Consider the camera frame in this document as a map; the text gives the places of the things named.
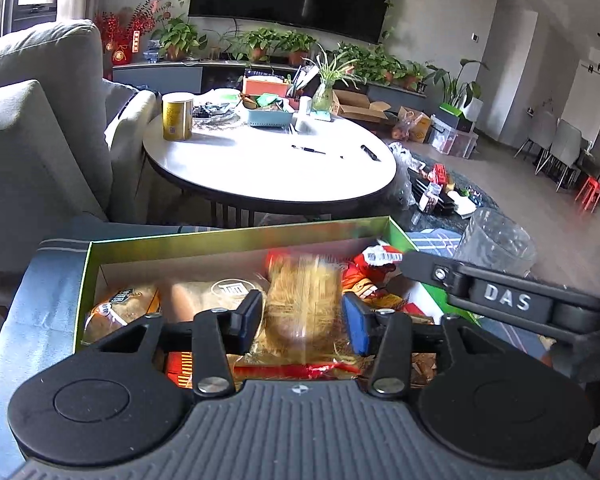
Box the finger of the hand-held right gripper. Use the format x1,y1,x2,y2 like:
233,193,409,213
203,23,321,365
401,250,461,306

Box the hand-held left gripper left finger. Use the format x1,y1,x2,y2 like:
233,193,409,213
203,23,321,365
75,290,264,401

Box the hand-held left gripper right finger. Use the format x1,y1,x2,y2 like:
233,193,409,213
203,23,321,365
342,292,536,400

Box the shiny red snack bag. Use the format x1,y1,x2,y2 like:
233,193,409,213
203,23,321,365
340,242,418,313

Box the yellow snack packet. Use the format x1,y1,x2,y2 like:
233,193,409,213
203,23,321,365
250,252,361,376

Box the green cardboard box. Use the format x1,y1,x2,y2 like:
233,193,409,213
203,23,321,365
73,216,481,361

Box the red yellow snack bag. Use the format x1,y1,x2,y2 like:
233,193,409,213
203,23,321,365
165,351,243,391

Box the yellow label pastry packet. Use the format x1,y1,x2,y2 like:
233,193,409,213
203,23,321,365
82,284,161,346

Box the glass pitcher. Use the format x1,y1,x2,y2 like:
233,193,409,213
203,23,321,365
452,208,537,278

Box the small clear bottle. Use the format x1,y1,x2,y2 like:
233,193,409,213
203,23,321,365
417,182,443,213

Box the dark round low table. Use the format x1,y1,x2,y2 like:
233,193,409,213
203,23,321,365
395,142,501,233

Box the plastic bag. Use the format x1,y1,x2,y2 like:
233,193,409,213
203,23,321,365
387,142,426,208

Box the clear storage bin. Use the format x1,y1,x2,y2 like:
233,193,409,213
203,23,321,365
430,122,479,158

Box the red plastic stool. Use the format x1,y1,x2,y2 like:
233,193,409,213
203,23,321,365
575,176,600,213

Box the yellow carton with plastic bag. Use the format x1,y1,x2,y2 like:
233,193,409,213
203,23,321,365
392,106,433,142

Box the white round table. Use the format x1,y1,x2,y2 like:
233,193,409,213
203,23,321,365
142,92,398,216

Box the black box green lid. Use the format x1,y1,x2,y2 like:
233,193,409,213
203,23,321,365
437,102,476,133

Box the dining chairs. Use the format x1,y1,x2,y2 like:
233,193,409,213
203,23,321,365
515,110,596,191

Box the large leaf plant white pot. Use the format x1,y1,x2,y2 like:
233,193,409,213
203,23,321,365
426,58,488,121

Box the open cardboard box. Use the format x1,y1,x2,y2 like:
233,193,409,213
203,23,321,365
332,89,391,122

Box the spider plant in glass vase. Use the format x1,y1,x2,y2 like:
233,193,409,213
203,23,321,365
305,45,366,112

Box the blue plastic basket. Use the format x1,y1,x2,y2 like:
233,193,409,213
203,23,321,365
242,105,296,128

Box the cluster of potted plants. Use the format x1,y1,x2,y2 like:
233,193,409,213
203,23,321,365
332,42,426,92

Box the yellow tin can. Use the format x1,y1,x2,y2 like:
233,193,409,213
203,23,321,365
161,92,194,142

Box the orange box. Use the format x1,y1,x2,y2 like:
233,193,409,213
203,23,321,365
242,77,288,98

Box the potted green plant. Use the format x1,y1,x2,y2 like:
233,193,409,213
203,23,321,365
275,32,316,66
230,27,281,63
152,15,206,61

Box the grey armchair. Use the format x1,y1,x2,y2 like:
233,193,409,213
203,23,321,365
0,19,156,306

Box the red berry decoration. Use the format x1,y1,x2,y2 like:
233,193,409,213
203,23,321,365
94,0,158,65

